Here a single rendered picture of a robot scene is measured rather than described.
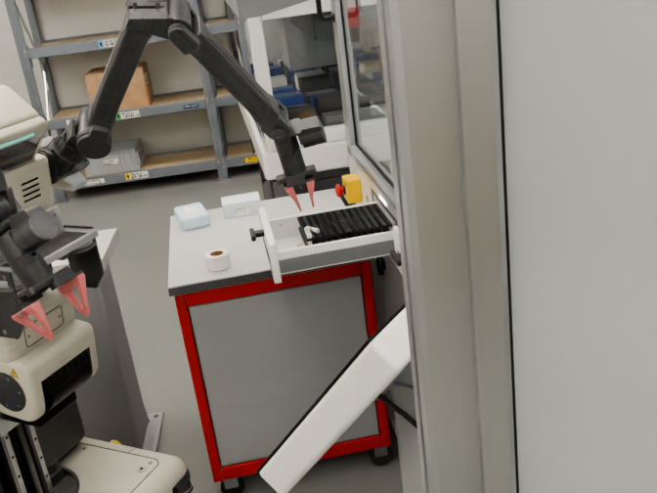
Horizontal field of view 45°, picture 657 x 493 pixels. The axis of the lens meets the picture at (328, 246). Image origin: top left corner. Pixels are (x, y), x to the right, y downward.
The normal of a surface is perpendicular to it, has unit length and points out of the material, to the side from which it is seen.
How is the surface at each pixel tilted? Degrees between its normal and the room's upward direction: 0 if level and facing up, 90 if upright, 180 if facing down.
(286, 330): 90
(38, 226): 63
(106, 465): 0
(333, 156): 90
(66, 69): 90
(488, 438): 90
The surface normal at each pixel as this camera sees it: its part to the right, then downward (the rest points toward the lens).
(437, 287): 0.08, 0.36
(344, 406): -0.51, 0.38
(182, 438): -0.12, -0.92
